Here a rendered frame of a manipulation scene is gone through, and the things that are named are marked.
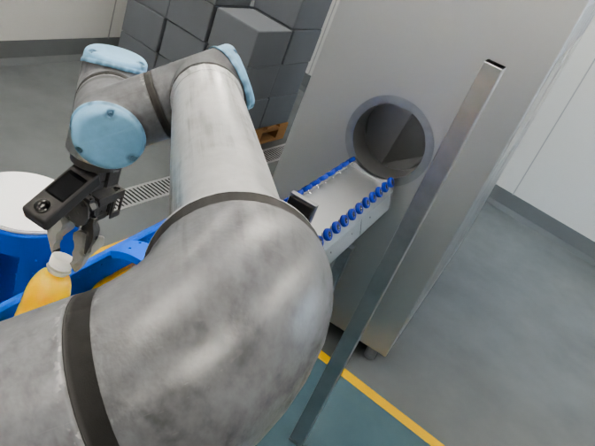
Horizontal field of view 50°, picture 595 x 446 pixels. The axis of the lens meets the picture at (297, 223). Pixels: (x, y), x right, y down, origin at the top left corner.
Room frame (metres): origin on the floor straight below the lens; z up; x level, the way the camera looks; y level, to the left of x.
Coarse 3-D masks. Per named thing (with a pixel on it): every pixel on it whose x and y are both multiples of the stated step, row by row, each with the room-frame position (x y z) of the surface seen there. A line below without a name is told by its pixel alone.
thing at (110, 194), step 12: (72, 156) 0.83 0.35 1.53; (84, 168) 0.82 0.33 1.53; (96, 168) 0.83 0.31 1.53; (120, 168) 0.90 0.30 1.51; (108, 180) 0.88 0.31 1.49; (96, 192) 0.85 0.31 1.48; (108, 192) 0.87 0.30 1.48; (120, 192) 0.89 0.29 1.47; (84, 204) 0.82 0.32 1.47; (96, 204) 0.84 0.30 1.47; (108, 204) 0.88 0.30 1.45; (120, 204) 0.89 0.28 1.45; (72, 216) 0.83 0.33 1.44; (84, 216) 0.82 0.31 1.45; (96, 216) 0.84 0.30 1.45
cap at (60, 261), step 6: (54, 252) 0.84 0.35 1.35; (60, 252) 0.85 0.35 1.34; (54, 258) 0.82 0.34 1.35; (60, 258) 0.83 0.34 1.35; (66, 258) 0.84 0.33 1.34; (72, 258) 0.84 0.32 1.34; (54, 264) 0.82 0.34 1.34; (60, 264) 0.82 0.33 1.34; (66, 264) 0.82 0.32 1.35; (60, 270) 0.82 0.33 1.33; (66, 270) 0.82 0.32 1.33
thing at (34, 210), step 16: (64, 176) 0.82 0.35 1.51; (80, 176) 0.82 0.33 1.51; (96, 176) 0.83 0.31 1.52; (48, 192) 0.78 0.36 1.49; (64, 192) 0.79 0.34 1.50; (80, 192) 0.80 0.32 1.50; (32, 208) 0.75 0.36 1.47; (48, 208) 0.76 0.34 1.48; (64, 208) 0.77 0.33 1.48; (48, 224) 0.75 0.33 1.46
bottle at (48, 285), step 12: (48, 264) 0.82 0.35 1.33; (36, 276) 0.81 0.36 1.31; (48, 276) 0.81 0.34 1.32; (60, 276) 0.82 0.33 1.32; (36, 288) 0.79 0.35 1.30; (48, 288) 0.79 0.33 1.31; (60, 288) 0.80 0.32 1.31; (24, 300) 0.79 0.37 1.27; (36, 300) 0.78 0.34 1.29; (48, 300) 0.79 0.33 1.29
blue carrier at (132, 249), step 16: (160, 224) 1.24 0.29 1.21; (128, 240) 1.14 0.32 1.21; (144, 240) 1.29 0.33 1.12; (96, 256) 1.05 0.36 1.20; (112, 256) 1.07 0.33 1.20; (128, 256) 1.06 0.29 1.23; (80, 272) 1.07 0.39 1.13; (96, 272) 1.13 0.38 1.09; (112, 272) 1.19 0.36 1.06; (80, 288) 1.09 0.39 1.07; (0, 304) 0.83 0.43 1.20; (16, 304) 0.91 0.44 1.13; (0, 320) 0.88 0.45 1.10
